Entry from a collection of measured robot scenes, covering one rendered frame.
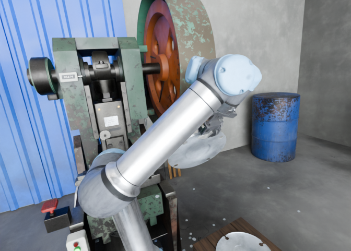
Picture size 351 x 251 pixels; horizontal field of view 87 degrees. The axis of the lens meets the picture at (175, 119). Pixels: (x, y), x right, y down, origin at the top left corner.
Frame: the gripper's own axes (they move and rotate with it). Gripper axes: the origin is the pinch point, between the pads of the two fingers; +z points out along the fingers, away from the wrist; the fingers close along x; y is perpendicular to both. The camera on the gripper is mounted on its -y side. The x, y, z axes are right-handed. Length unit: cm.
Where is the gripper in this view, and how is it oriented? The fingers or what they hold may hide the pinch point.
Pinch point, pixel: (202, 134)
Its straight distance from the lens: 77.7
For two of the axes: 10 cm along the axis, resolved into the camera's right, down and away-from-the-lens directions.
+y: -8.6, 1.9, -4.8
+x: 4.2, 8.1, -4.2
